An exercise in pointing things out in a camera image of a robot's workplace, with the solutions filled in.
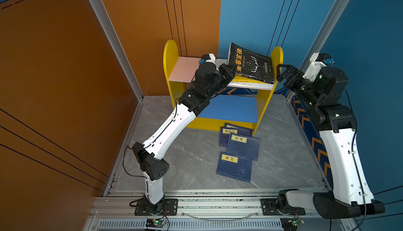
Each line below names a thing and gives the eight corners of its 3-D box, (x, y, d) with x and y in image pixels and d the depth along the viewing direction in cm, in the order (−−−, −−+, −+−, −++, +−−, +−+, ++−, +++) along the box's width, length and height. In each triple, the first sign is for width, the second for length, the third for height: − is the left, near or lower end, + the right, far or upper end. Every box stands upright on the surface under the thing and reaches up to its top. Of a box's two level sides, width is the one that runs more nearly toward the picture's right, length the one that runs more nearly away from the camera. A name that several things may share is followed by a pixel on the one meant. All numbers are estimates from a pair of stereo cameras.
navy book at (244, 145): (225, 152, 93) (226, 149, 90) (230, 134, 101) (230, 130, 98) (257, 160, 89) (258, 158, 87) (259, 141, 97) (260, 138, 94)
